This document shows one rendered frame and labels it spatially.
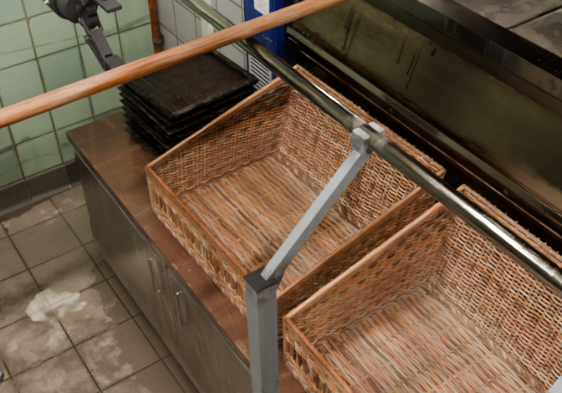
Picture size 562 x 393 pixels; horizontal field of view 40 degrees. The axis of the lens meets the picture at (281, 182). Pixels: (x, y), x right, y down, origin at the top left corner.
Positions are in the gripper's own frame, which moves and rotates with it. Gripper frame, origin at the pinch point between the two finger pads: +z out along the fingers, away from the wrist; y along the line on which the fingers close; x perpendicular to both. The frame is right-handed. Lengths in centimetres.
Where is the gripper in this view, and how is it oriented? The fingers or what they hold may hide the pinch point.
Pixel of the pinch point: (118, 39)
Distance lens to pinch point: 150.4
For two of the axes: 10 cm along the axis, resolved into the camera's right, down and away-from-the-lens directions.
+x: -8.2, 3.8, -4.3
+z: 5.8, 5.2, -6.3
